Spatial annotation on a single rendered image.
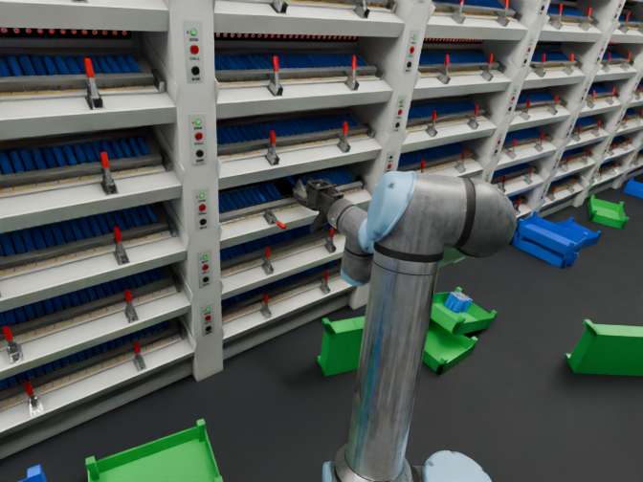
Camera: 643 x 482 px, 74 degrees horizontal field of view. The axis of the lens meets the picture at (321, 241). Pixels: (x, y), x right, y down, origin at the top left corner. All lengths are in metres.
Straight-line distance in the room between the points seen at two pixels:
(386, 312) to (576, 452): 1.09
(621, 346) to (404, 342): 1.31
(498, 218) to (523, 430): 1.05
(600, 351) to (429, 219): 1.34
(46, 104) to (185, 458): 0.96
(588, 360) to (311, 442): 1.09
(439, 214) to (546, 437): 1.13
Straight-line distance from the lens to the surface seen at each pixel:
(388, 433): 0.83
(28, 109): 1.01
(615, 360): 2.00
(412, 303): 0.71
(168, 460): 1.40
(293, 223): 1.36
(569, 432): 1.74
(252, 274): 1.41
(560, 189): 3.23
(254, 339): 1.63
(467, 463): 1.03
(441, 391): 1.64
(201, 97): 1.07
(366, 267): 1.22
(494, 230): 0.72
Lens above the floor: 1.18
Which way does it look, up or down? 31 degrees down
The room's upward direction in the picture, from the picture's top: 7 degrees clockwise
